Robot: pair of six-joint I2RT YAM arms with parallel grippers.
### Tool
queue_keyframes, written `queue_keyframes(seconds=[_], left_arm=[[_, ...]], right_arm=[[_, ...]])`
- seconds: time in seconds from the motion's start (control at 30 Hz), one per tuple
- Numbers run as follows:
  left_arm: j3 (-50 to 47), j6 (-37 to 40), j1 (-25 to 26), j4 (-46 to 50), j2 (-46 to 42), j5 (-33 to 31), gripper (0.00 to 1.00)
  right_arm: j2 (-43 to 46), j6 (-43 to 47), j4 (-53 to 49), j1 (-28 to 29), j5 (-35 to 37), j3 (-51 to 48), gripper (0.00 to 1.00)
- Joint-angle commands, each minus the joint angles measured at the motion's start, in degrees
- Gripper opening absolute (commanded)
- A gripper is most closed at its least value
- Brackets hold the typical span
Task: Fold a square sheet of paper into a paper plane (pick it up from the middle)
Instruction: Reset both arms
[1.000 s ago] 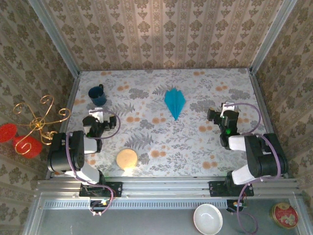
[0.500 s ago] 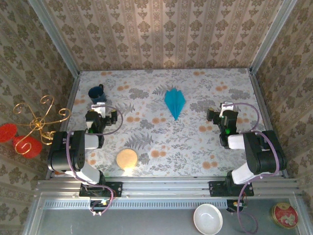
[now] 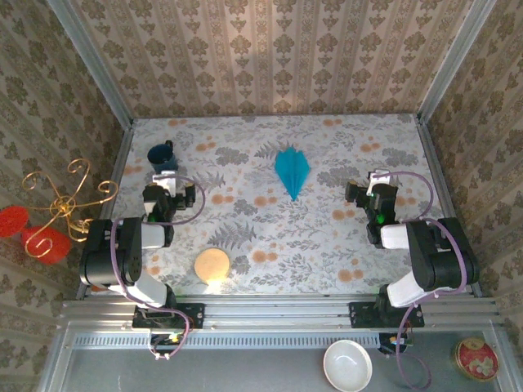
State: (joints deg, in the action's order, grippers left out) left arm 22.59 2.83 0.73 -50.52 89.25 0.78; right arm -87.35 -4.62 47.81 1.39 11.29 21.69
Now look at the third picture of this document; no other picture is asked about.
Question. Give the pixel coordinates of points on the small black controller board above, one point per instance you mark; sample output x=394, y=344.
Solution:
x=388, y=342
x=163, y=339

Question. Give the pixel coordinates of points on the red round tin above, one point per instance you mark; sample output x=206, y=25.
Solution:
x=477, y=360

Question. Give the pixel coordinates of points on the white bowl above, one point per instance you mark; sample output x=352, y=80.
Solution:
x=347, y=365

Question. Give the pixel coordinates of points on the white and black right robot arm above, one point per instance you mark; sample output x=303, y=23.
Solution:
x=441, y=257

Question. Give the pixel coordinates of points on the blue paper sheet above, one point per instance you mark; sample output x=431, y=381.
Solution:
x=292, y=171

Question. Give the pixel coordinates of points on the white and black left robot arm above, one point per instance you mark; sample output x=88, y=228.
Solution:
x=110, y=253

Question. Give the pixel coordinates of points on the aluminium frame post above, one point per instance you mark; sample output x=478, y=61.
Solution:
x=90, y=61
x=454, y=61

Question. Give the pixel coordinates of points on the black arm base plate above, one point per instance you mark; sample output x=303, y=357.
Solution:
x=359, y=314
x=196, y=316

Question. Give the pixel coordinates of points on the round cork coaster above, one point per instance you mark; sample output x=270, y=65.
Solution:
x=211, y=266

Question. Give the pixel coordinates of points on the aluminium frame rail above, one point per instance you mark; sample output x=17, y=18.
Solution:
x=278, y=314

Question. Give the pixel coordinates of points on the dark blue mug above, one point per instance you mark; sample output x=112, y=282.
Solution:
x=163, y=159

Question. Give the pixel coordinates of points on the red plastic goblet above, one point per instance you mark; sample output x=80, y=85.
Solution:
x=57, y=247

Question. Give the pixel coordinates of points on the aluminium table side rail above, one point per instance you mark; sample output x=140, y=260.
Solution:
x=434, y=163
x=121, y=155

